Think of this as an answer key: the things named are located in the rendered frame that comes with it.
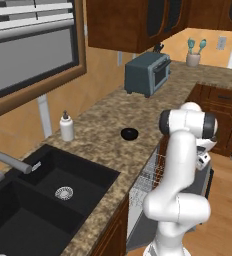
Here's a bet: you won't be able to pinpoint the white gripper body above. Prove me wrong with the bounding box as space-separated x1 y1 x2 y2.
196 150 212 172

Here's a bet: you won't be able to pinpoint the black bowl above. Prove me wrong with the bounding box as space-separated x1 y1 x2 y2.
120 127 140 141

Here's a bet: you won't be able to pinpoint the dark wood base cupboards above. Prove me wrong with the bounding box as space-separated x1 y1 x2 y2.
184 82 232 158

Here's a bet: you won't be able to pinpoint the beige utensil pot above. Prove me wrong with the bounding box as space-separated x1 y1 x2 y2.
185 52 202 68

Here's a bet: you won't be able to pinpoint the grey toaster oven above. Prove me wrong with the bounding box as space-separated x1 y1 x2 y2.
123 51 173 99

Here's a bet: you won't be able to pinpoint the wood cupboard under sink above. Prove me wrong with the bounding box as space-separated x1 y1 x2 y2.
89 195 130 256

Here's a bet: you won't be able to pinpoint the teal spoon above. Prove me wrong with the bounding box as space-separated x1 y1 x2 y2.
197 38 208 56

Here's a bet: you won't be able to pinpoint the teal spatula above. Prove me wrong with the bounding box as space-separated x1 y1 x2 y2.
186 37 197 56

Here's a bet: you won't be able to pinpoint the dark knife block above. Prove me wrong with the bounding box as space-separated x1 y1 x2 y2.
152 42 166 55

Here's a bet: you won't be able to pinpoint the white soap dispenser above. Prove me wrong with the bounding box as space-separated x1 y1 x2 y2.
59 110 76 143

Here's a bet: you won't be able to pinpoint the metal sink strainer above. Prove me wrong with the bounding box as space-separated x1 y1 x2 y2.
54 186 75 201

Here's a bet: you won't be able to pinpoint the black double sink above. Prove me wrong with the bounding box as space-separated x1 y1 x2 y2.
0 143 122 256

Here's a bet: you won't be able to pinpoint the grey sink tap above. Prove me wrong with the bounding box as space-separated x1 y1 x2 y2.
0 146 43 198

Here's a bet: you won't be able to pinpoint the window with white blinds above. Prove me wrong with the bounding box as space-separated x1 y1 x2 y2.
0 0 88 123

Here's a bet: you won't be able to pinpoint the wire dishwasher rack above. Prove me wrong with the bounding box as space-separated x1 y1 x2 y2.
129 145 171 208

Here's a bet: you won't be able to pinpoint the white wall socket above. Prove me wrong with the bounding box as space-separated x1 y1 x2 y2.
216 35 228 51

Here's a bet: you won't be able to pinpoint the dark wood wall cupboards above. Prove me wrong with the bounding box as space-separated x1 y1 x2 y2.
86 0 232 55

